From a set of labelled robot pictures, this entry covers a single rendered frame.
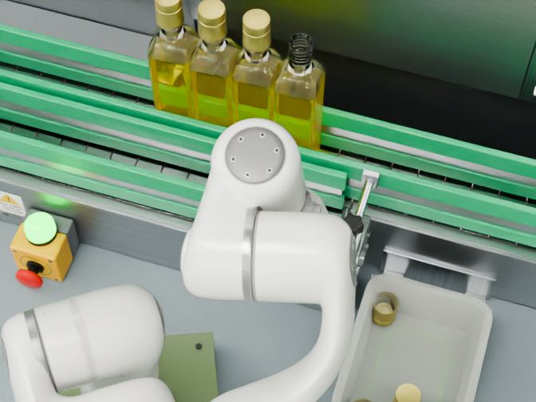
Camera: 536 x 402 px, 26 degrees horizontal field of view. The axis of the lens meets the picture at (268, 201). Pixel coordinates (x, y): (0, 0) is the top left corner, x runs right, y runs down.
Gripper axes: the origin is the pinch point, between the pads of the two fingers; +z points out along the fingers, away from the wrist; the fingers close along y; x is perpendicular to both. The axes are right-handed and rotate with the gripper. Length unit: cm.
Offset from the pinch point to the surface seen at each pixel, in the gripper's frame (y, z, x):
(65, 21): 48, 40, -33
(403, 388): -16.1, 35.8, 6.0
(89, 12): 44, 38, -35
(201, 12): 19.0, 8.7, -27.1
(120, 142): 30.4, 31.8, -15.2
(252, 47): 12.3, 11.9, -25.6
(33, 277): 37, 37, 6
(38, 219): 38, 34, -2
